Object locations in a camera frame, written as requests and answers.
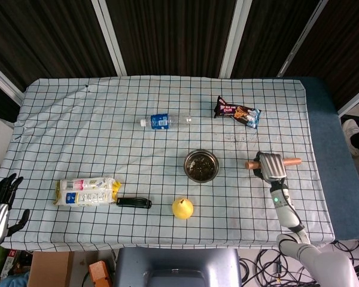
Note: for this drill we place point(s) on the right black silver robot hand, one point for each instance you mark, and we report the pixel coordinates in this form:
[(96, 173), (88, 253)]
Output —
[(272, 167)]

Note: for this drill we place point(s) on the wooden stick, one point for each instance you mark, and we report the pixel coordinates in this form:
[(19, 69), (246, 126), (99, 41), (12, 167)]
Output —
[(293, 161)]

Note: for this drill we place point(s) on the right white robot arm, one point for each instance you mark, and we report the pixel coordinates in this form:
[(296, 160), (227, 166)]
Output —
[(287, 212)]

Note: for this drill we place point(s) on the stainless steel bowl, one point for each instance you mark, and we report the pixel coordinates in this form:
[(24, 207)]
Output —
[(216, 167)]

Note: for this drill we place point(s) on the blue cloth bundle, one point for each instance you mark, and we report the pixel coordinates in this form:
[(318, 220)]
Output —
[(15, 279)]

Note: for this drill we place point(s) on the dark snack packet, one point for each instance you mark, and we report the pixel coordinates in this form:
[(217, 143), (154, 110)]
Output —
[(236, 112)]

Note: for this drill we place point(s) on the brown cardboard box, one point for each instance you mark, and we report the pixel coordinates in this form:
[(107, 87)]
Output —
[(49, 269)]

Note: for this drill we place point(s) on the white shoe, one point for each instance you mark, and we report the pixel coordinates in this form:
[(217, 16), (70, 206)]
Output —
[(351, 131)]

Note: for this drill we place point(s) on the white yellow noodle pack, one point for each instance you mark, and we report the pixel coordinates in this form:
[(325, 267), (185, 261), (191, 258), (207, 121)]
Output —
[(83, 191)]

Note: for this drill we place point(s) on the yellow pear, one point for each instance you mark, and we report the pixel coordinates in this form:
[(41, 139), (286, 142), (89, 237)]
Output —
[(182, 209)]

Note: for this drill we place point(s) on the orange box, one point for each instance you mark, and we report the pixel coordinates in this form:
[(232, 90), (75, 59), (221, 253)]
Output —
[(98, 272)]

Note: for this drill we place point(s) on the clear plastic water bottle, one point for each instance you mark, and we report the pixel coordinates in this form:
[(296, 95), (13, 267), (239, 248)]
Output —
[(160, 121)]

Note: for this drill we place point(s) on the checked white tablecloth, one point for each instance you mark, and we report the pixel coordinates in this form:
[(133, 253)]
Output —
[(107, 149)]

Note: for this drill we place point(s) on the grey robot torso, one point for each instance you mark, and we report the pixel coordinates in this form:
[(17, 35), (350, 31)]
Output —
[(176, 263)]

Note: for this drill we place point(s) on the black stapler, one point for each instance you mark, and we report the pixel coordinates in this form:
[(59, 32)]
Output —
[(134, 202)]

